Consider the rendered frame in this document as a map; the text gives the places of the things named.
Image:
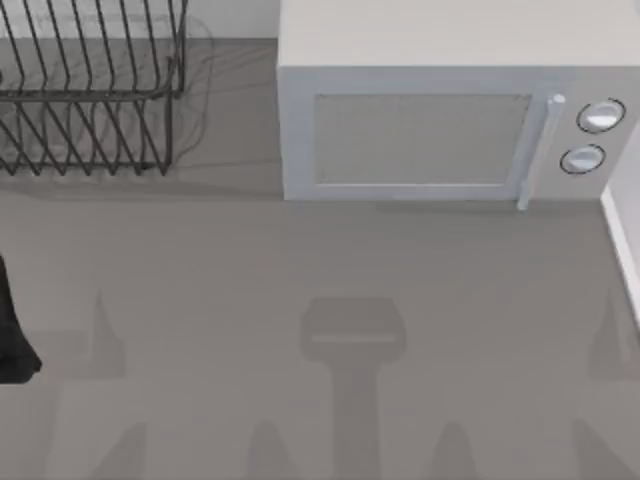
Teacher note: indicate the small microwave knob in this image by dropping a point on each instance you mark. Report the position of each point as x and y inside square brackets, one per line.
[581, 159]

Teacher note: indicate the large microwave knob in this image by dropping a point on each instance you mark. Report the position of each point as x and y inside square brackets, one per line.
[600, 115]

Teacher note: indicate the pale microwave oven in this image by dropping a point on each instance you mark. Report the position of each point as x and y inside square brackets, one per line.
[400, 40]

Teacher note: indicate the microwave oven door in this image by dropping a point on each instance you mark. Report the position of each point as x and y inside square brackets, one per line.
[415, 140]

